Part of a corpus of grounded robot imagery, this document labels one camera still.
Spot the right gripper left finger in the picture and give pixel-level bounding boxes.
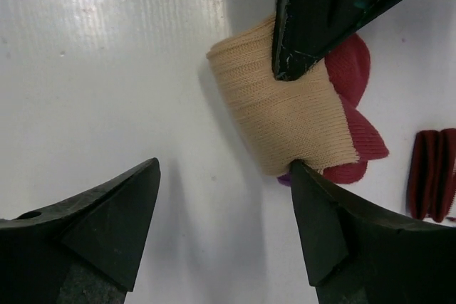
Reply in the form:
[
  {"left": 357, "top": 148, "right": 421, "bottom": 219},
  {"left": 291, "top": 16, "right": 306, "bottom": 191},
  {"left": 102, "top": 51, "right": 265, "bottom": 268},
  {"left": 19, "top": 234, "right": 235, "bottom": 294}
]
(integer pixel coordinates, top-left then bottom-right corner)
[{"left": 1, "top": 158, "right": 160, "bottom": 303}]

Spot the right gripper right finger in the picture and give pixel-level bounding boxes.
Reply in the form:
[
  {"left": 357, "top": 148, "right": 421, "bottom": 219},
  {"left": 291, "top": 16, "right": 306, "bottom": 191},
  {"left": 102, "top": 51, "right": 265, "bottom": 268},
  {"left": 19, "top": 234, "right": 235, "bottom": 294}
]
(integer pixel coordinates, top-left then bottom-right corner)
[{"left": 291, "top": 161, "right": 455, "bottom": 303}]

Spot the brown sock striped cuff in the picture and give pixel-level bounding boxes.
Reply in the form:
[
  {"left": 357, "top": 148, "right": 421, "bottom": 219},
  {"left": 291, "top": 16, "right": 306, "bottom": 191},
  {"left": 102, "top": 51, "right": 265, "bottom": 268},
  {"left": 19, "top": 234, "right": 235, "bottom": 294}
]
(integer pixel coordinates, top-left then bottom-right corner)
[{"left": 407, "top": 128, "right": 455, "bottom": 223}]

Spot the beige maroon sock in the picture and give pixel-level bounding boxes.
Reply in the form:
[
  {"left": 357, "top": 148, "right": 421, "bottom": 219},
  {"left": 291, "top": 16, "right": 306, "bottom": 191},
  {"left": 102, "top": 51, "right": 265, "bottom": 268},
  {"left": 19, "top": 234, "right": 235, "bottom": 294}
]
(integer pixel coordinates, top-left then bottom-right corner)
[{"left": 207, "top": 16, "right": 389, "bottom": 184}]

